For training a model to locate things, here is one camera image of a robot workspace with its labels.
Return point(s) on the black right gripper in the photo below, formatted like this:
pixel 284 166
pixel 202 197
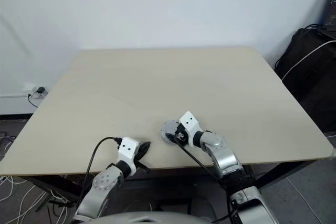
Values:
pixel 182 136

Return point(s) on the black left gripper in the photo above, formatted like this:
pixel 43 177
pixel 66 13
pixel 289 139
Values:
pixel 139 159

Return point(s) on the silver hinged motor lid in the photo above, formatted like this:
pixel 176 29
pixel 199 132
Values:
pixel 169 127

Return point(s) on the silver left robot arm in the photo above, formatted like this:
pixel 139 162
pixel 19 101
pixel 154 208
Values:
pixel 105 182

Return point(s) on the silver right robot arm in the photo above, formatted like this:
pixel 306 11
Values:
pixel 225 158

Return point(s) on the grey robot torso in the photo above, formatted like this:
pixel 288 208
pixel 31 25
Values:
pixel 147 216

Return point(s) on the black power adapter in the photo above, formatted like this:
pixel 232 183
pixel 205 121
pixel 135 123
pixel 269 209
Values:
pixel 40 90

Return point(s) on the black equipment bag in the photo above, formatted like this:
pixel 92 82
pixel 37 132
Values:
pixel 309 82

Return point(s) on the dark computer monitor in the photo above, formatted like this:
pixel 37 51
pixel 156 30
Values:
pixel 331 9

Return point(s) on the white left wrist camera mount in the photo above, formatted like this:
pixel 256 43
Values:
pixel 128 146

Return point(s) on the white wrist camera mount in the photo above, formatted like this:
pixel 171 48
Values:
pixel 190 124
pixel 128 146

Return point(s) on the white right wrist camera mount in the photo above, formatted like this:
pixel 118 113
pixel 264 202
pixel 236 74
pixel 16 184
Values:
pixel 190 124

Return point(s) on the black table frame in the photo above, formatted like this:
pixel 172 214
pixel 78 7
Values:
pixel 60 186

